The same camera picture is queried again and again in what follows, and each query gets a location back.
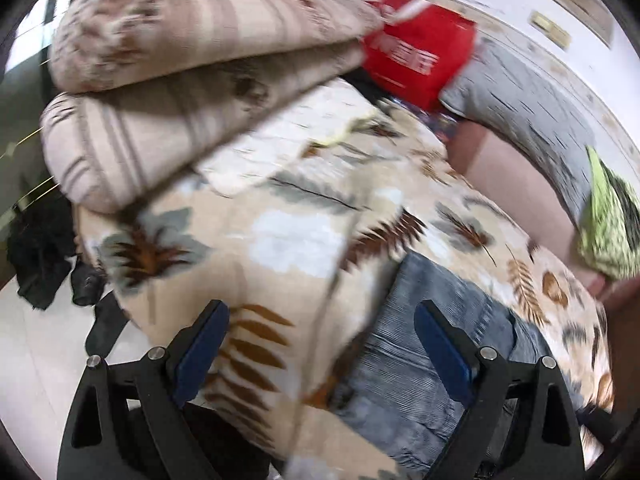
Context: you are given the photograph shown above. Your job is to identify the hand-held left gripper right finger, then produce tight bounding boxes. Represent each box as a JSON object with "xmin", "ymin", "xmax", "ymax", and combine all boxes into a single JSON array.
[{"xmin": 414, "ymin": 300, "xmax": 586, "ymax": 480}]

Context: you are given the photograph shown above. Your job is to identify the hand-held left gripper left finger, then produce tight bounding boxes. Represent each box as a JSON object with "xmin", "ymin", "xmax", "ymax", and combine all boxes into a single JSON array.
[{"xmin": 56, "ymin": 300, "xmax": 231, "ymax": 480}]

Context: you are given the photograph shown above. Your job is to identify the grey-blue denim pants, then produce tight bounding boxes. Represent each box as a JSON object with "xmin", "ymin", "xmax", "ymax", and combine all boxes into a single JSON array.
[{"xmin": 329, "ymin": 251, "xmax": 557, "ymax": 477}]

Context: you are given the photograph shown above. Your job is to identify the leaf print fleece blanket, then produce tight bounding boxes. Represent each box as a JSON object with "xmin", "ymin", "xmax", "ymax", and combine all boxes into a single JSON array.
[{"xmin": 75, "ymin": 79, "xmax": 617, "ymax": 480}]

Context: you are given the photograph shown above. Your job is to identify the pink and brown bolster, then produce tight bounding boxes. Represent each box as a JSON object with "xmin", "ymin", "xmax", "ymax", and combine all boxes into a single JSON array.
[{"xmin": 446, "ymin": 121, "xmax": 640, "ymax": 307}]

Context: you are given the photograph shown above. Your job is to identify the black cloth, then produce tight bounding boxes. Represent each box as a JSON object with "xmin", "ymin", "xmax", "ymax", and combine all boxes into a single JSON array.
[{"xmin": 7, "ymin": 199, "xmax": 132, "ymax": 357}]

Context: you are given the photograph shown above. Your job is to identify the green patterned cloth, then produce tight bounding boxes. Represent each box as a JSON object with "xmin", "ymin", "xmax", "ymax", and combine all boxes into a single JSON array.
[{"xmin": 577, "ymin": 146, "xmax": 640, "ymax": 281}]

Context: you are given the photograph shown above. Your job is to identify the white small-print pillow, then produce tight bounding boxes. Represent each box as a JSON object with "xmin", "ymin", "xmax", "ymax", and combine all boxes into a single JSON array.
[{"xmin": 199, "ymin": 79, "xmax": 403, "ymax": 197}]

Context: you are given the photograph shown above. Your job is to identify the small colourful packet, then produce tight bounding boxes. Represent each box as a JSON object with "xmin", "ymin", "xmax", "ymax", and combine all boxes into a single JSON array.
[{"xmin": 422, "ymin": 105, "xmax": 458, "ymax": 143}]

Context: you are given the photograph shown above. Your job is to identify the grey quilted pillow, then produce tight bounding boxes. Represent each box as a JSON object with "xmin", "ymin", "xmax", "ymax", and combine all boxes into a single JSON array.
[{"xmin": 439, "ymin": 35, "xmax": 602, "ymax": 227}]

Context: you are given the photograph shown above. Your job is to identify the brown striped folded quilt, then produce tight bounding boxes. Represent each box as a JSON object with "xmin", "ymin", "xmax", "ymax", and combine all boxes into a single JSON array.
[{"xmin": 40, "ymin": 0, "xmax": 387, "ymax": 214}]

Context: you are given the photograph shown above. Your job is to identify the glass door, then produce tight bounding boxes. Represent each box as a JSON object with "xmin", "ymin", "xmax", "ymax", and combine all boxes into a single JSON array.
[{"xmin": 0, "ymin": 0, "xmax": 68, "ymax": 241}]

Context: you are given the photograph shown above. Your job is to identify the red shopping bag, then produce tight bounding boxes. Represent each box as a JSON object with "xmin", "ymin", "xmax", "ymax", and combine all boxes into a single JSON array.
[{"xmin": 359, "ymin": 0, "xmax": 479, "ymax": 114}]

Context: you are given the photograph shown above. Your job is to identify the beige ornate headboard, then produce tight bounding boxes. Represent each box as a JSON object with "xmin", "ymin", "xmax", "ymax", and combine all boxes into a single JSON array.
[{"xmin": 314, "ymin": 0, "xmax": 640, "ymax": 133}]

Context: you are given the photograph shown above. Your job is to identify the small wall plaque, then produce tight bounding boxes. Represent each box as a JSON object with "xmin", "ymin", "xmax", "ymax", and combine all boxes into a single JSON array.
[{"xmin": 529, "ymin": 10, "xmax": 572, "ymax": 52}]

